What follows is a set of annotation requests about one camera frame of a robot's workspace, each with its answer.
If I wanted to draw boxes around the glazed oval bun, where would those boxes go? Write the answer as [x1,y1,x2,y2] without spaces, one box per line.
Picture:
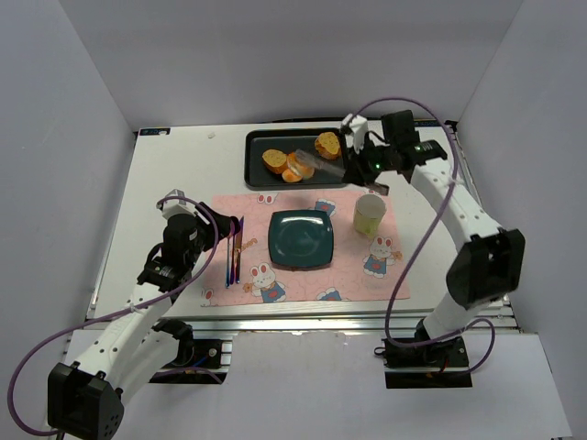
[287,152,315,180]

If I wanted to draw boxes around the metal tongs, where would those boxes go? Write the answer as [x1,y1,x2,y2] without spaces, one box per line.
[295,149,346,179]

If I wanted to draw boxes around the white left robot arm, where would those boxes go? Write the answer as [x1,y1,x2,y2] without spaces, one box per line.
[48,192,240,439]

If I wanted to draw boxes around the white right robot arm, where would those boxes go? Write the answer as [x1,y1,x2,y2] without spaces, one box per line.
[340,111,526,347]

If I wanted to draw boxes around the toasted bread slice right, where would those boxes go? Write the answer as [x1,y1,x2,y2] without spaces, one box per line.
[315,132,341,160]

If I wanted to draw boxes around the toasted bread slice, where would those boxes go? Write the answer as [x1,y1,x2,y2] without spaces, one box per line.
[315,132,341,160]
[261,148,288,175]

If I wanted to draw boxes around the toasted bread slice left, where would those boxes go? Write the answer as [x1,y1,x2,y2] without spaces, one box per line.
[261,148,288,175]

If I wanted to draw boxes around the iridescent knife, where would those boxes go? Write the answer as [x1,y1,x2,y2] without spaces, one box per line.
[231,216,244,283]

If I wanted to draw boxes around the light green mug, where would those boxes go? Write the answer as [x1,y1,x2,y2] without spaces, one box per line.
[353,193,387,237]

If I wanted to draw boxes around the iridescent spoon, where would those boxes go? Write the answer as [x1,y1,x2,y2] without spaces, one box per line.
[225,236,234,289]

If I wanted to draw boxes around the dark teal square plate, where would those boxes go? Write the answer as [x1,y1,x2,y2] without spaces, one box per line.
[268,209,334,270]

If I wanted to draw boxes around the small round bun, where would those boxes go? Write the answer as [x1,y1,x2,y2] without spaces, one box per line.
[282,169,304,183]

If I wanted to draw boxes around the pink rabbit placemat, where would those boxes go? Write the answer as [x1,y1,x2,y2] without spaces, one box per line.
[201,190,404,307]

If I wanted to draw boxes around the black baking tray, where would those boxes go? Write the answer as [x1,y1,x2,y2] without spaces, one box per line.
[243,126,352,189]

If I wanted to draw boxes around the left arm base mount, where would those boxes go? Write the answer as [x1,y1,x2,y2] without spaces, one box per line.
[150,319,228,385]

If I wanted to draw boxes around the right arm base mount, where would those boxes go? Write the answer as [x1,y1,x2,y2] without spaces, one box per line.
[373,337,472,390]

